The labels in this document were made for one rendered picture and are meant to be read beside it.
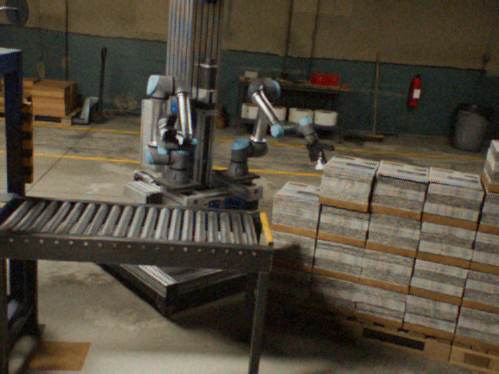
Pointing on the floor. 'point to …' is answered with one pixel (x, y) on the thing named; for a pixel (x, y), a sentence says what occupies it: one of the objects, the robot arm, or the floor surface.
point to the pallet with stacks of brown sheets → (44, 100)
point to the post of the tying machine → (13, 92)
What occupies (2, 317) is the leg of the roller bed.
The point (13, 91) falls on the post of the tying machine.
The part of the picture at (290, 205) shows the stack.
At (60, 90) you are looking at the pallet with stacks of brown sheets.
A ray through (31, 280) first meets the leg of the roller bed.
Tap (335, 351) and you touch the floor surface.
